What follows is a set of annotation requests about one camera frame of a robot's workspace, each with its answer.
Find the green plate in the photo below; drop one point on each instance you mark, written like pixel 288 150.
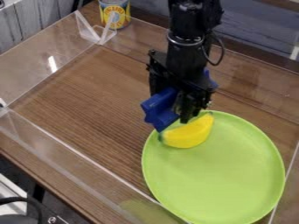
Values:
pixel 225 182

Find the clear acrylic enclosure wall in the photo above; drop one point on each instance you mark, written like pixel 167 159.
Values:
pixel 73 127

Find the yellow toy banana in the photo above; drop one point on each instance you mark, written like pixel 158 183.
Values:
pixel 189 135

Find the blue plastic block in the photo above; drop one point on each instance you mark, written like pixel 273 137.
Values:
pixel 158 106

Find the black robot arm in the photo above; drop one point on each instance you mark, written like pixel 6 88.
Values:
pixel 194 18

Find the black device with knob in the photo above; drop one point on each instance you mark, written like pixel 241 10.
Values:
pixel 50 217

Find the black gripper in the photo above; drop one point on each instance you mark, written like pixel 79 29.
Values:
pixel 182 62

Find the yellow printed can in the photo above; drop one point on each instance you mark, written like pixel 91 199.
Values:
pixel 117 10

